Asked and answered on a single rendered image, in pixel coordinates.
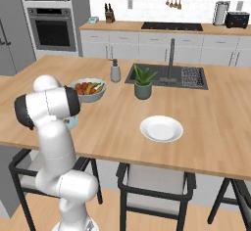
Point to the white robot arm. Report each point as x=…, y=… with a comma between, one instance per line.
x=55, y=150

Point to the grey fruit bowl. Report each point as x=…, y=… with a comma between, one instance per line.
x=94, y=97

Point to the white plate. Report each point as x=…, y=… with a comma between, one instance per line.
x=161, y=129

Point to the light blue bowl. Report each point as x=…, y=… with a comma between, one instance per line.
x=72, y=122

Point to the green plant in grey pot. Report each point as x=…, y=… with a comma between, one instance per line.
x=143, y=86

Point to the grey soap dispenser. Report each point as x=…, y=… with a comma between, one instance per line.
x=115, y=72

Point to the yellow banana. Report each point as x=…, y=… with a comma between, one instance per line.
x=94, y=87

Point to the dark grey sink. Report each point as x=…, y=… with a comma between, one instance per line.
x=153, y=73

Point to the red round fruit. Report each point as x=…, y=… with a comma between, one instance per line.
x=84, y=86

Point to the grey base cupboards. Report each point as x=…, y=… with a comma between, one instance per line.
x=147, y=45

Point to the dark grey tap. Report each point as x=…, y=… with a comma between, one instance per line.
x=171, y=58

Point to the brown knife block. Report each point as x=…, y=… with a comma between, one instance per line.
x=110, y=15

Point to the black hob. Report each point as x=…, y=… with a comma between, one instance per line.
x=171, y=26

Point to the small teal box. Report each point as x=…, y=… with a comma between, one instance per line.
x=93, y=20

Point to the steel oven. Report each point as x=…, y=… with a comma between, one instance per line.
x=54, y=29

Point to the white paper towel roll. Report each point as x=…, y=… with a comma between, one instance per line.
x=221, y=13

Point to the grey fridge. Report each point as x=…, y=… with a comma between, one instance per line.
x=13, y=29

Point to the black toaster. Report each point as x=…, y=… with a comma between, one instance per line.
x=237, y=20

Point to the grey wall socket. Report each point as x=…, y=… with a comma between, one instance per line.
x=130, y=4
x=240, y=6

